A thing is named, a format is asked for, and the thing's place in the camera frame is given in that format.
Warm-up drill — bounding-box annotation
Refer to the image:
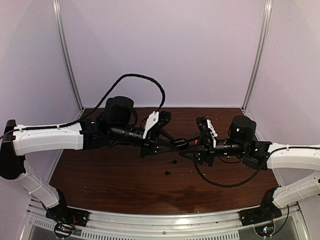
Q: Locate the right aluminium frame post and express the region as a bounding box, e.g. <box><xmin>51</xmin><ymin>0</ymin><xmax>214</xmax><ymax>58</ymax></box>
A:
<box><xmin>241</xmin><ymin>0</ymin><xmax>273</xmax><ymax>113</ymax></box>

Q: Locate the black earbud charging case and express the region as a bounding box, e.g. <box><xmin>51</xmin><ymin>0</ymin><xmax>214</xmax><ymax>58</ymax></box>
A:
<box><xmin>172</xmin><ymin>137</ymin><xmax>189</xmax><ymax>151</ymax></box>

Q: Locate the left aluminium frame post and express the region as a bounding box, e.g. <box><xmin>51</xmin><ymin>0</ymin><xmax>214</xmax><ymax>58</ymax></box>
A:
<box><xmin>52</xmin><ymin>0</ymin><xmax>84</xmax><ymax>112</ymax></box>

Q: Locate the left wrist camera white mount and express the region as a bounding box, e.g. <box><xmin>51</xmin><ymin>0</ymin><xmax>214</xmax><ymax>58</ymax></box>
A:
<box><xmin>142</xmin><ymin>111</ymin><xmax>172</xmax><ymax>139</ymax></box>

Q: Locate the aluminium frame post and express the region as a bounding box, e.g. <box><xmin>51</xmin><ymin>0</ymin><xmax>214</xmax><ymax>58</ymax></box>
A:
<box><xmin>52</xmin><ymin>0</ymin><xmax>84</xmax><ymax>112</ymax></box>
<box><xmin>241</xmin><ymin>0</ymin><xmax>273</xmax><ymax>113</ymax></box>

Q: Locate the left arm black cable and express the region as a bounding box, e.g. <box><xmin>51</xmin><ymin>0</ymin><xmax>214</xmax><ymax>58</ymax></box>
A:
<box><xmin>57</xmin><ymin>73</ymin><xmax>167</xmax><ymax>131</ymax></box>

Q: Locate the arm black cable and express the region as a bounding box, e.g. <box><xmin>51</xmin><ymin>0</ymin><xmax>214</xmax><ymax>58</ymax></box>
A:
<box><xmin>57</xmin><ymin>73</ymin><xmax>167</xmax><ymax>131</ymax></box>
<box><xmin>193</xmin><ymin>149</ymin><xmax>261</xmax><ymax>188</ymax></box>

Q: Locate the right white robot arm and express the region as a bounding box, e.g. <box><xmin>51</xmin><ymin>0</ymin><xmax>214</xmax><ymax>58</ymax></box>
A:
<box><xmin>178</xmin><ymin>115</ymin><xmax>320</xmax><ymax>221</ymax></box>

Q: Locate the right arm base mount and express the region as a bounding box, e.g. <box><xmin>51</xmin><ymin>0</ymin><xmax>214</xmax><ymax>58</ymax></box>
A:
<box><xmin>239</xmin><ymin>188</ymin><xmax>290</xmax><ymax>239</ymax></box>

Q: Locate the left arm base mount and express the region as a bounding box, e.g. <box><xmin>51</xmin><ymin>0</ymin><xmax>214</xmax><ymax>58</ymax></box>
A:
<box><xmin>41</xmin><ymin>190</ymin><xmax>90</xmax><ymax>240</ymax></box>

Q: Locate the black earbud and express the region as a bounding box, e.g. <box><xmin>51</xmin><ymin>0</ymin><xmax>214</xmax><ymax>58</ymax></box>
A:
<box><xmin>169</xmin><ymin>159</ymin><xmax>178</xmax><ymax>164</ymax></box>
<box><xmin>164</xmin><ymin>171</ymin><xmax>173</xmax><ymax>176</ymax></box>

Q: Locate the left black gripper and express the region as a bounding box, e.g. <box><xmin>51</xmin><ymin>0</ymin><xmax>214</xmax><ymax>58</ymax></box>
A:
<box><xmin>110</xmin><ymin>122</ymin><xmax>178</xmax><ymax>158</ymax></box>

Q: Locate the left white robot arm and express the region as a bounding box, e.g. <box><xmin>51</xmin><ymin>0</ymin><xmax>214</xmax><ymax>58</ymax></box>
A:
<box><xmin>0</xmin><ymin>96</ymin><xmax>189</xmax><ymax>222</ymax></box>

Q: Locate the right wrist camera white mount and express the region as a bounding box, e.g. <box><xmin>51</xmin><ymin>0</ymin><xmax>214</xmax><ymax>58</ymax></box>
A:
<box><xmin>196</xmin><ymin>117</ymin><xmax>218</xmax><ymax>149</ymax></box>

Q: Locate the aluminium front rail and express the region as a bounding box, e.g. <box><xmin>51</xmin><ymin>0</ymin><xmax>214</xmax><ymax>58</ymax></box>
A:
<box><xmin>18</xmin><ymin>198</ymin><xmax>311</xmax><ymax>240</ymax></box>

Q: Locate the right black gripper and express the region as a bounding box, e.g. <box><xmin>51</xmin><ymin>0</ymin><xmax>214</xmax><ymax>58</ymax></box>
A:
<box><xmin>178</xmin><ymin>132</ymin><xmax>248</xmax><ymax>168</ymax></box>

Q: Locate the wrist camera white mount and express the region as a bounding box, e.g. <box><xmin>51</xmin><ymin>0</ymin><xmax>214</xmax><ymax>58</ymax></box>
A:
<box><xmin>142</xmin><ymin>111</ymin><xmax>172</xmax><ymax>139</ymax></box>
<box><xmin>196</xmin><ymin>117</ymin><xmax>218</xmax><ymax>149</ymax></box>

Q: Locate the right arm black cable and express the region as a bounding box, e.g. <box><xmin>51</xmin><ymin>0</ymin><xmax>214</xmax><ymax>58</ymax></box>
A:
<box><xmin>193</xmin><ymin>149</ymin><xmax>261</xmax><ymax>188</ymax></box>

